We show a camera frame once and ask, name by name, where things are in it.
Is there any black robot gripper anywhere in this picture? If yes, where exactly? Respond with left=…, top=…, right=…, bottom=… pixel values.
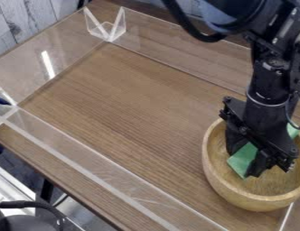
left=220, top=95, right=299, bottom=178

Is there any blue object at left edge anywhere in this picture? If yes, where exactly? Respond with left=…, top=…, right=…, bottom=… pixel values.
left=0, top=98, right=11, bottom=106

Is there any black metal bracket with screw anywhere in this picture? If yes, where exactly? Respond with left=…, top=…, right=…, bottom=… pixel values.
left=45, top=213, right=85, bottom=231

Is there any black cable loop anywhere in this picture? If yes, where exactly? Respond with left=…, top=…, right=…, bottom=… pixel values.
left=0, top=200, right=66, bottom=231

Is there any black table leg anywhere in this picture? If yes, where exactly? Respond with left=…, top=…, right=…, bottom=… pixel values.
left=41, top=180, right=55, bottom=203

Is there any green rectangular block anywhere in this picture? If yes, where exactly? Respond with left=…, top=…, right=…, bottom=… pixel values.
left=228, top=123, right=300, bottom=179

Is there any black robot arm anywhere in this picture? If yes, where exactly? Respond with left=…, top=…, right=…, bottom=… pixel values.
left=162, top=0, right=300, bottom=178

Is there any clear acrylic corner bracket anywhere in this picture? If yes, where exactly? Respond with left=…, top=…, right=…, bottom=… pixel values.
left=83, top=7, right=126, bottom=42

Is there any light wooden bowl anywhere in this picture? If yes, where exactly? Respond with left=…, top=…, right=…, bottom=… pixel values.
left=202, top=119, right=300, bottom=212

